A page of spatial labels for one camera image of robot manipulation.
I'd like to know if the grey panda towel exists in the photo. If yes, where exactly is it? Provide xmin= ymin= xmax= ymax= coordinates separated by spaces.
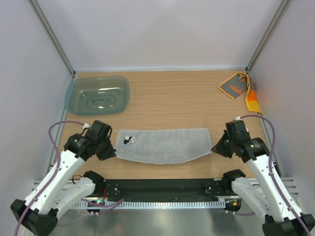
xmin=115 ymin=128 xmax=213 ymax=165

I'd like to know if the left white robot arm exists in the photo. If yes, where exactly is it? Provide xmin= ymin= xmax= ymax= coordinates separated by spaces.
xmin=10 ymin=120 xmax=116 ymax=236

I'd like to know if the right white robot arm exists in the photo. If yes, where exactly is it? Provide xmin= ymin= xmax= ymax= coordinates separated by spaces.
xmin=212 ymin=119 xmax=315 ymax=236

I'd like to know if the teal plastic container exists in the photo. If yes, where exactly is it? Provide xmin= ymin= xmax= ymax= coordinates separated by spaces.
xmin=64 ymin=76 xmax=130 ymax=116

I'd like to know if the grey orange towel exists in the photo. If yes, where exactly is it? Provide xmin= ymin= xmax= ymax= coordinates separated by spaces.
xmin=218 ymin=72 xmax=263 ymax=116

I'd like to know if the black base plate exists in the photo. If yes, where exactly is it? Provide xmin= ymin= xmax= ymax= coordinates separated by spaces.
xmin=100 ymin=178 xmax=235 ymax=197

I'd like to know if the aluminium rail frame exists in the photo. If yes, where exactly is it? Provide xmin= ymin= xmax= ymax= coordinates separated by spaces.
xmin=29 ymin=0 xmax=315 ymax=236

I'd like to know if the white slotted cable duct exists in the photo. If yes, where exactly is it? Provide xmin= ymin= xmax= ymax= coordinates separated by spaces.
xmin=73 ymin=200 xmax=226 ymax=209

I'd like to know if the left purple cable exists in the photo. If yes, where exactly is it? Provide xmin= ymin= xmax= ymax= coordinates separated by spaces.
xmin=13 ymin=120 xmax=125 ymax=236

